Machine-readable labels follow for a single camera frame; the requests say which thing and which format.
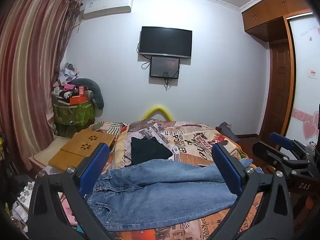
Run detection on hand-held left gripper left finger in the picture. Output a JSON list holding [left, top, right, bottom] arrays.
[[28, 142, 113, 240]]

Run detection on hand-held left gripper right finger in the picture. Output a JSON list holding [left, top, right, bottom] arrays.
[[211, 142, 294, 240]]

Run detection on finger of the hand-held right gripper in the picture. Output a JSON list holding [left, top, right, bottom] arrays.
[[252, 141, 312, 178], [269, 132, 314, 157]]

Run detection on blue denim pants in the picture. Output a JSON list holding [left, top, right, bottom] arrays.
[[84, 159, 264, 232]]

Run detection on bamboo lap table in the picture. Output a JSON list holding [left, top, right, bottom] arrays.
[[48, 129, 120, 168]]

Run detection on dark blue cloth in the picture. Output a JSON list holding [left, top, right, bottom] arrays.
[[216, 122, 238, 143]]

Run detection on printed blanket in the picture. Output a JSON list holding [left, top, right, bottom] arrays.
[[57, 120, 265, 240]]

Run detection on green fabric hamper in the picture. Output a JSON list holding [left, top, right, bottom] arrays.
[[53, 100, 97, 138]]

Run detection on black folded garment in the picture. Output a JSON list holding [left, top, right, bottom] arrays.
[[130, 137, 173, 167]]

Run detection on orange box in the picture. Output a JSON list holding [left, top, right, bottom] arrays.
[[69, 95, 89, 105]]

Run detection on grey curved pillow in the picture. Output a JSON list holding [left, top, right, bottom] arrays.
[[71, 78, 105, 110]]

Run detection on yellow foam tube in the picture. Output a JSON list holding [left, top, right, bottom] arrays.
[[141, 105, 174, 122]]

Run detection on pile of clothes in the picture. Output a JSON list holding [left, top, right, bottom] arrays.
[[52, 62, 80, 103]]

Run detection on striped red curtain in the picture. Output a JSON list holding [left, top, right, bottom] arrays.
[[0, 0, 82, 174]]

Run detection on wooden wardrobe cabinet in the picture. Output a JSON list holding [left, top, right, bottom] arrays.
[[241, 0, 314, 40]]

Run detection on white air conditioner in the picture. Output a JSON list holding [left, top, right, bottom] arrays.
[[82, 0, 132, 19]]

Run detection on pink heart wall sticker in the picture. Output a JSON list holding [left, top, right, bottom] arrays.
[[292, 107, 320, 140]]

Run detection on small black wall monitor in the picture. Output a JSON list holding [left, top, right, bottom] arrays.
[[149, 56, 180, 79]]

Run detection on black wall television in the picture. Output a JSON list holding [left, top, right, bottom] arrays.
[[139, 26, 193, 59]]

